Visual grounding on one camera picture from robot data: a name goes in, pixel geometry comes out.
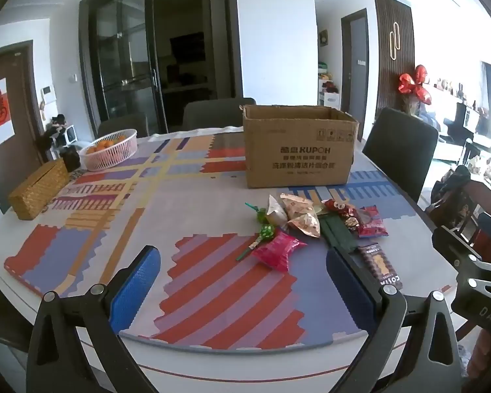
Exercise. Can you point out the red nut packet clear window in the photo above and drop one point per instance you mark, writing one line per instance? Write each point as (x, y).
(372, 223)

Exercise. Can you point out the grey interior door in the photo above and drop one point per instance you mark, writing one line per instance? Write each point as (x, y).
(356, 61)

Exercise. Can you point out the dark green snack packet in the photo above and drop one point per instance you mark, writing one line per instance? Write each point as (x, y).
(329, 233)
(347, 239)

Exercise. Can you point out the black piano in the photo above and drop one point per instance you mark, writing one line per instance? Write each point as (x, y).
(460, 118)

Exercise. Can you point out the dark brown biscuit packet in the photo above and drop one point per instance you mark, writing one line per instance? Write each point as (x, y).
(380, 266)

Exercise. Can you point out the gold loop wall ornament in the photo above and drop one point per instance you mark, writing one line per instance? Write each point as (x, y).
(395, 41)

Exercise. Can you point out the pink plastic basket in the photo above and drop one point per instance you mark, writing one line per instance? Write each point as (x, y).
(110, 155)

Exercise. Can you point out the pink pillow snack packet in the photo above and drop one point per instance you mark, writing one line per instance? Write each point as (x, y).
(278, 250)

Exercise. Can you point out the dark grey dining chair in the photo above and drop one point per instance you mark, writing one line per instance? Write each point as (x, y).
(401, 151)
(217, 112)
(122, 127)

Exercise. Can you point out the dark plush toy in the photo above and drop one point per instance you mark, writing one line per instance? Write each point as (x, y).
(57, 125)

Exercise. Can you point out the yellow green snack packet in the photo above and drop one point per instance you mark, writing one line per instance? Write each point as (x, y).
(321, 211)

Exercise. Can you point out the small black box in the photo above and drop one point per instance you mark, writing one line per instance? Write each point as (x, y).
(70, 160)

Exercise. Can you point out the black framed glass sliding door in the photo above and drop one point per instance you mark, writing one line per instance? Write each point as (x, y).
(122, 69)

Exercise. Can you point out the colourful patterned table mat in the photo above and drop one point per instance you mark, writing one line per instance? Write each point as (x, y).
(212, 274)

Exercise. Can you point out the woven rattan tissue box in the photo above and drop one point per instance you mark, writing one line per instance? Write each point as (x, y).
(37, 190)

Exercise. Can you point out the red and white snack packet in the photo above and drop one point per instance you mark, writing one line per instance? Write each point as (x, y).
(335, 205)

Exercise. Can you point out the brown cardboard box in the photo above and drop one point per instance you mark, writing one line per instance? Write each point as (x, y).
(298, 159)

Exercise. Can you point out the white toy shelf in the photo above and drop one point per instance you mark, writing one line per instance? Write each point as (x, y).
(328, 92)

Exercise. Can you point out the red foil balloon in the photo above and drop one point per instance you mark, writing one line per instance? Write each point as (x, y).
(413, 86)

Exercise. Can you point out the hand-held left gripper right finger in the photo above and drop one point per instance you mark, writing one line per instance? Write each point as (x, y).
(347, 278)

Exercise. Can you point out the dark slatted wall panel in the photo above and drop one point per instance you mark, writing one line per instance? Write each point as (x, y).
(382, 69)

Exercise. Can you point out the brown entrance door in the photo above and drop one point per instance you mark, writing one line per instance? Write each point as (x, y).
(24, 90)

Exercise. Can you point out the wall intercom panel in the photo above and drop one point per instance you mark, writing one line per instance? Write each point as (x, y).
(46, 90)

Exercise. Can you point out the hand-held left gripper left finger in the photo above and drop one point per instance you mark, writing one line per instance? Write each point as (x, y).
(137, 282)

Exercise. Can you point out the pile of oranges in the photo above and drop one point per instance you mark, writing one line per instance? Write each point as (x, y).
(102, 144)

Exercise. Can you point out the wooden chair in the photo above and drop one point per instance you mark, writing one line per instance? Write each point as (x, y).
(480, 196)

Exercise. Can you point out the dark patterned cloth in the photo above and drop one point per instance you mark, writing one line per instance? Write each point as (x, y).
(450, 200)

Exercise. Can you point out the small white cabinet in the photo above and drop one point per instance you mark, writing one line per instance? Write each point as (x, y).
(68, 136)

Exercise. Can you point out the green lollipop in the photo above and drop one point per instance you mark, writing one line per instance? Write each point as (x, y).
(262, 215)
(266, 231)

